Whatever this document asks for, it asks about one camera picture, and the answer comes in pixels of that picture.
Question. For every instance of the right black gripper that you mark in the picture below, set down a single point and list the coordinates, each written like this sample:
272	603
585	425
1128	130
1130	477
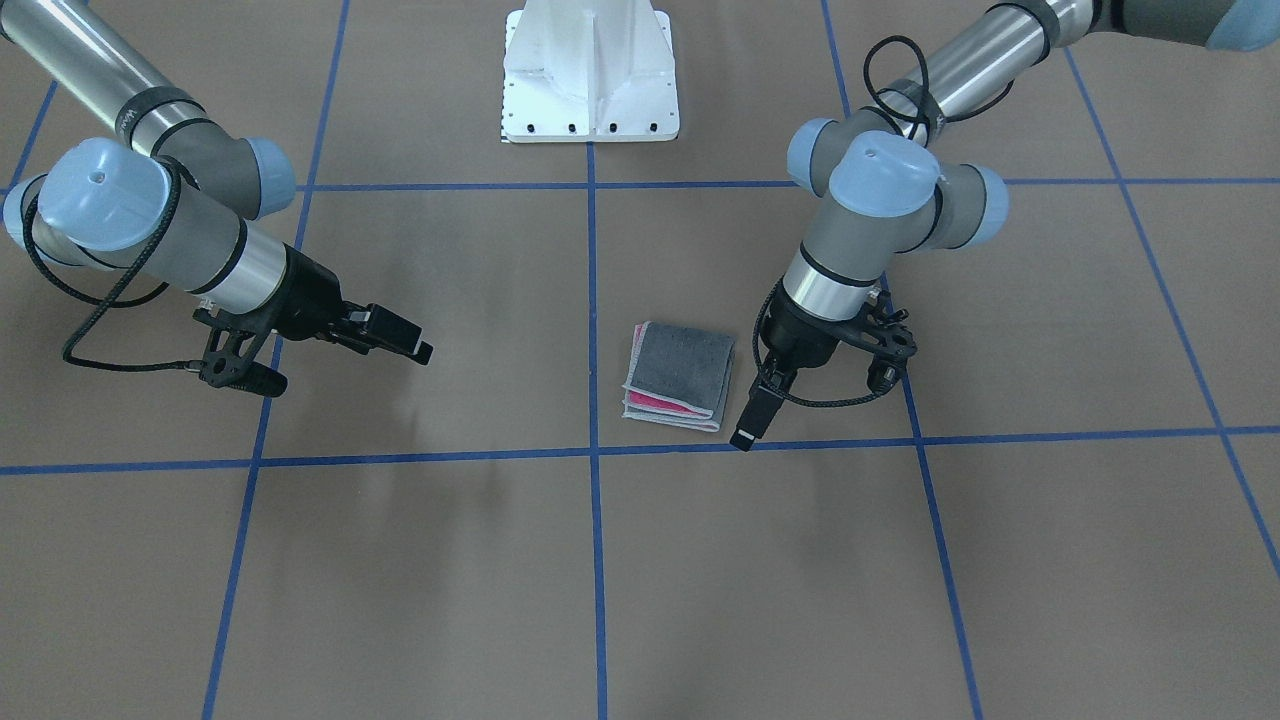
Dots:
309	297

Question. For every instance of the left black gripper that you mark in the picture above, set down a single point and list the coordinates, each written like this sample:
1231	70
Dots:
806	338

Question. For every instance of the pink and grey microfibre towel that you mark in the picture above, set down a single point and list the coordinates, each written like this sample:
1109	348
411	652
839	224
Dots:
678	376

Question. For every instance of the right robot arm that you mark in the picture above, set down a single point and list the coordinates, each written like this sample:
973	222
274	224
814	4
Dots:
171	195

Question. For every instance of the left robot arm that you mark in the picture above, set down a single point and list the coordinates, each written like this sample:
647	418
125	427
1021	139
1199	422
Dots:
883	192

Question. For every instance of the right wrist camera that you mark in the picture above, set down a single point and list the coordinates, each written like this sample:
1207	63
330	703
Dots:
230	353

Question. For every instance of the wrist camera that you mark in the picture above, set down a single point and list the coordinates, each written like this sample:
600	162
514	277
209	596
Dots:
230	353
883	333

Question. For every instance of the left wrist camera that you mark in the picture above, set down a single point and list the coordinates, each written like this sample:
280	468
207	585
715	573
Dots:
883	333

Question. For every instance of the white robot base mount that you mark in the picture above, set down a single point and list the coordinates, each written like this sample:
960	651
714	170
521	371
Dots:
589	72

